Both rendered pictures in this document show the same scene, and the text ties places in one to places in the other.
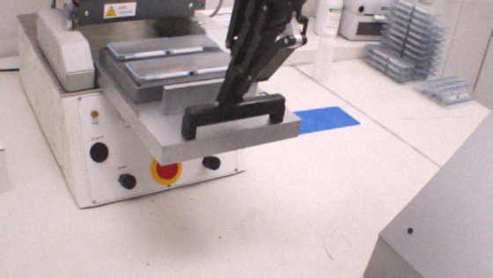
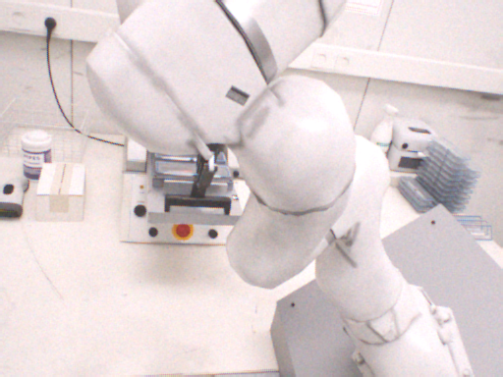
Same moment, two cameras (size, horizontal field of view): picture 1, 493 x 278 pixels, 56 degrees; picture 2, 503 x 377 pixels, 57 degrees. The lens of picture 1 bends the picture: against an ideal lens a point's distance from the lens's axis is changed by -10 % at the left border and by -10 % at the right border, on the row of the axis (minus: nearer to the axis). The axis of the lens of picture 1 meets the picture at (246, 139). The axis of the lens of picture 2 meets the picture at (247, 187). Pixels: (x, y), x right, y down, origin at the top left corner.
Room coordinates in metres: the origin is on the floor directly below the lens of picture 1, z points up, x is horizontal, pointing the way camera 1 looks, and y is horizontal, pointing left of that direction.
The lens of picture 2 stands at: (-0.19, -0.40, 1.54)
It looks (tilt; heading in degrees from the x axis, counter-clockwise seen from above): 28 degrees down; 21
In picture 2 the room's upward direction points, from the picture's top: 11 degrees clockwise
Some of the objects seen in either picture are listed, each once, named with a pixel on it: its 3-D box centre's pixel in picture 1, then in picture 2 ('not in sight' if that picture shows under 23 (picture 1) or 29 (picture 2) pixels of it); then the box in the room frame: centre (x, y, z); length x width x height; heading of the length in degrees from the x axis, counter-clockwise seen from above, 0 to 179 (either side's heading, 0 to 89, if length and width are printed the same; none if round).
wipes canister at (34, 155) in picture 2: not in sight; (36, 156); (0.73, 0.67, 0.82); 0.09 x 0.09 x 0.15
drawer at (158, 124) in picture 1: (187, 84); (192, 182); (0.71, 0.10, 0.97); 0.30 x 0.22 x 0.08; 38
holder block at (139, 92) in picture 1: (173, 65); (191, 168); (0.75, 0.13, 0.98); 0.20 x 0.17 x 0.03; 128
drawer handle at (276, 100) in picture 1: (236, 114); (197, 203); (0.60, 0.02, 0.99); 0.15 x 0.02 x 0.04; 128
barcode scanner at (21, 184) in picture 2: not in sight; (12, 190); (0.59, 0.60, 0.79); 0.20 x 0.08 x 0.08; 38
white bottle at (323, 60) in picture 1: (324, 55); not in sight; (1.39, -0.18, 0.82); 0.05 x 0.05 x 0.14
